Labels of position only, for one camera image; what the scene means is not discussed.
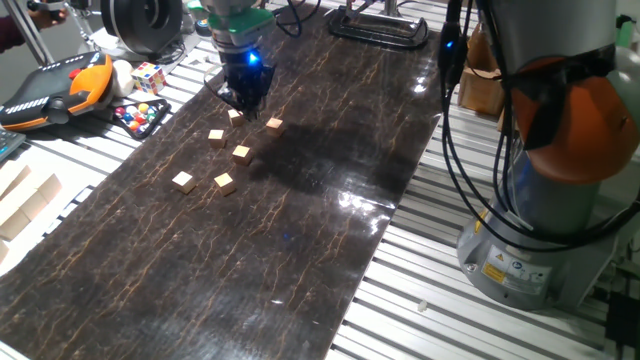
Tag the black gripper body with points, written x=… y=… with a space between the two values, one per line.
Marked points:
x=245 y=70

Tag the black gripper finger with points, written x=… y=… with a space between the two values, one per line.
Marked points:
x=254 y=107
x=231 y=98

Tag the small wooden cube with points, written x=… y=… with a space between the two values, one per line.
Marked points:
x=274 y=127
x=225 y=184
x=236 y=118
x=183 y=182
x=242 y=155
x=216 y=138

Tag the black handheld device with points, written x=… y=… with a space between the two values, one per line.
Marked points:
x=47 y=5

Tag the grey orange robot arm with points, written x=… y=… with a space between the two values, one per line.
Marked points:
x=550 y=200

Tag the maroon sleeved forearm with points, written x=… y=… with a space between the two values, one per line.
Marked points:
x=11 y=34

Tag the person's hand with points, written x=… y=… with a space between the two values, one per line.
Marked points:
x=50 y=19

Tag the round dark badge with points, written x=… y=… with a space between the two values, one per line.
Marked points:
x=202 y=28

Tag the rubik's cube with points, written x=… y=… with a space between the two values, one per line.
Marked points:
x=148 y=77

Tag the black triangular ball tray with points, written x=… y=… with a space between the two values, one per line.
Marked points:
x=135 y=117

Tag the black filament spool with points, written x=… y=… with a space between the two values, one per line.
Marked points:
x=120 y=25

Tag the thin grey tripod leg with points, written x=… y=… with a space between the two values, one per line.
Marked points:
x=80 y=22

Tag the orange black teach pendant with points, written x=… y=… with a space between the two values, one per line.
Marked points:
x=45 y=95

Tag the large wooden block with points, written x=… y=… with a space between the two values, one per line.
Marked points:
x=50 y=187
x=12 y=224
x=32 y=205
x=12 y=177
x=2 y=250

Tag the black adapter with blue light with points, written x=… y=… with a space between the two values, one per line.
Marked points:
x=452 y=60

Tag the grey tripod pole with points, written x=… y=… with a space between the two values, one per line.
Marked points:
x=27 y=31

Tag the black keyboard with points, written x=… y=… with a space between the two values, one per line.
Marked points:
x=9 y=142

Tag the light wooden block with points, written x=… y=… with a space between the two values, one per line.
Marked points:
x=480 y=95

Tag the cardboard box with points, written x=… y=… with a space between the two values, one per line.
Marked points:
x=477 y=47

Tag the small white scrap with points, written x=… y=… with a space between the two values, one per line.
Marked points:
x=422 y=305

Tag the green felt toy table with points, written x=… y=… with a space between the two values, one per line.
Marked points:
x=625 y=32

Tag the aluminium frame pole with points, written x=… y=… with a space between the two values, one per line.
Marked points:
x=390 y=6

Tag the black rectangular tray frame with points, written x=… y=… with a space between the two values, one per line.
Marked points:
x=415 y=37

